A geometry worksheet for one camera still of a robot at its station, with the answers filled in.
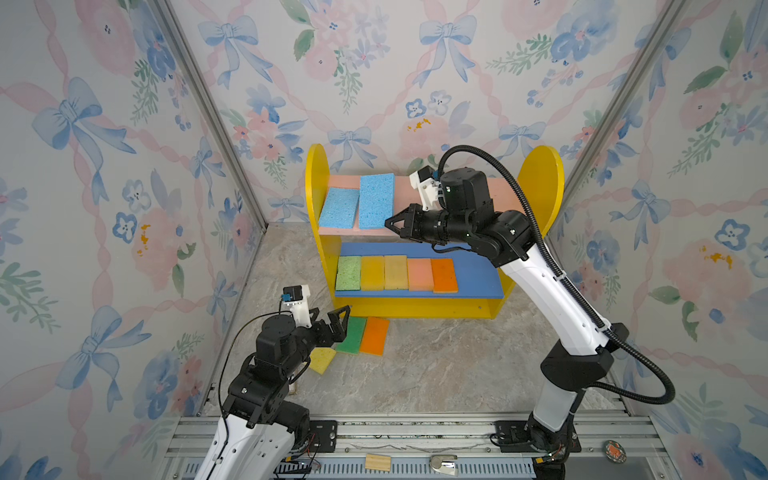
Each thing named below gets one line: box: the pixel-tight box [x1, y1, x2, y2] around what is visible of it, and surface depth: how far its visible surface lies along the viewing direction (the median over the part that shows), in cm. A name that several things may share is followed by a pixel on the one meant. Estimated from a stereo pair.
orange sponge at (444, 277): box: [431, 258, 459, 294], surface depth 87 cm
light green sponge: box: [336, 256, 361, 291], surface depth 88 cm
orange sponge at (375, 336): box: [360, 317, 390, 356], surface depth 92 cm
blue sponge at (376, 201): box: [359, 173, 394, 230], surface depth 65 cm
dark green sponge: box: [336, 316, 367, 354], surface depth 90 cm
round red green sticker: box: [604, 440, 628, 464], surface depth 73 cm
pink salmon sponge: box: [407, 258, 434, 292], surface depth 87 cm
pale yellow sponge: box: [384, 255, 409, 290], surface depth 88 cm
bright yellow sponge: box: [361, 256, 385, 291], surface depth 89 cm
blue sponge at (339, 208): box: [319, 187, 360, 229], surface depth 67 cm
